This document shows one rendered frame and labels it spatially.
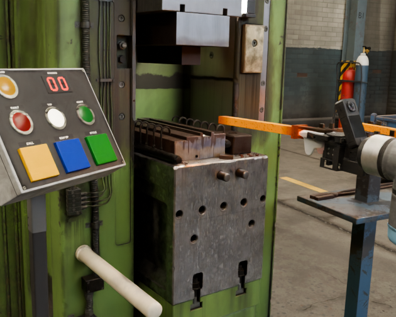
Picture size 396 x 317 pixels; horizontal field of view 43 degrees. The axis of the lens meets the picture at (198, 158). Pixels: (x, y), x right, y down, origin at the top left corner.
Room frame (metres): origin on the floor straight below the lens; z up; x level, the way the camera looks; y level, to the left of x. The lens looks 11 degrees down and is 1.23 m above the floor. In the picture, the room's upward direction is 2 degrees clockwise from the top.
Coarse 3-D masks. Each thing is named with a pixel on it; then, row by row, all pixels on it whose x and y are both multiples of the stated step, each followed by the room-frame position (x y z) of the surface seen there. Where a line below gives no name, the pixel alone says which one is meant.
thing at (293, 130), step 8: (224, 120) 1.51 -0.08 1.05; (232, 120) 1.48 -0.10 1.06; (240, 120) 1.45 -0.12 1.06; (248, 120) 1.43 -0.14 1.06; (256, 120) 1.43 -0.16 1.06; (256, 128) 1.39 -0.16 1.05; (264, 128) 1.37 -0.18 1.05; (272, 128) 1.34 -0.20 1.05; (280, 128) 1.32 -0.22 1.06; (288, 128) 1.29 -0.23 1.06; (296, 128) 1.27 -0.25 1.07; (304, 128) 1.25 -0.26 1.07; (312, 128) 1.23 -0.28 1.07; (320, 128) 1.23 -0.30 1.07; (296, 136) 1.27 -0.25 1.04
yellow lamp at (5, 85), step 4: (0, 80) 1.08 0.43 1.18; (4, 80) 1.09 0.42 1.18; (8, 80) 1.10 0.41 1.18; (0, 84) 1.08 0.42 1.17; (4, 84) 1.09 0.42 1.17; (8, 84) 1.09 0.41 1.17; (12, 84) 1.10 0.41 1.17; (0, 88) 1.07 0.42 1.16; (4, 88) 1.08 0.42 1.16; (8, 88) 1.09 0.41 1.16; (12, 88) 1.10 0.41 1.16; (4, 92) 1.07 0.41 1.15; (8, 92) 1.08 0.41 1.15; (12, 92) 1.09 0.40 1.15
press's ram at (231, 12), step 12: (144, 0) 1.59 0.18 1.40; (156, 0) 1.53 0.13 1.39; (168, 0) 1.51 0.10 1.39; (180, 0) 1.54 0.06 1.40; (192, 0) 1.56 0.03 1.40; (204, 0) 1.59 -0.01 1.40; (216, 0) 1.62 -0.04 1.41; (228, 0) 1.64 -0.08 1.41; (240, 0) 1.67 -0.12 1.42; (144, 12) 1.59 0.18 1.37; (156, 12) 1.57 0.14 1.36; (168, 12) 1.56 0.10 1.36; (192, 12) 1.57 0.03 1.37; (204, 12) 1.59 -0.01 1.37; (216, 12) 1.62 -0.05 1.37; (228, 12) 1.64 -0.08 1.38; (240, 12) 1.67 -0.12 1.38
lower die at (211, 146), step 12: (144, 120) 1.88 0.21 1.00; (144, 132) 1.70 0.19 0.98; (156, 132) 1.71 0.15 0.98; (180, 132) 1.66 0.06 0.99; (192, 132) 1.62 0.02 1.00; (216, 132) 1.66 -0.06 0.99; (144, 144) 1.68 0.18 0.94; (156, 144) 1.62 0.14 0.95; (168, 144) 1.56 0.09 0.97; (180, 144) 1.54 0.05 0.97; (192, 144) 1.57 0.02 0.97; (204, 144) 1.60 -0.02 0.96; (216, 144) 1.63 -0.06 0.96; (180, 156) 1.55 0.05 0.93; (192, 156) 1.57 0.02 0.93; (204, 156) 1.60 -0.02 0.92; (216, 156) 1.63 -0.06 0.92
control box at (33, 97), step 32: (0, 96) 1.06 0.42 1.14; (32, 96) 1.14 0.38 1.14; (64, 96) 1.22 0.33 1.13; (0, 128) 1.02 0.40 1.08; (32, 128) 1.08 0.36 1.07; (64, 128) 1.16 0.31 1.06; (96, 128) 1.25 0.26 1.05; (0, 160) 1.00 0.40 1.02; (0, 192) 1.00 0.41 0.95; (32, 192) 1.02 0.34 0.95
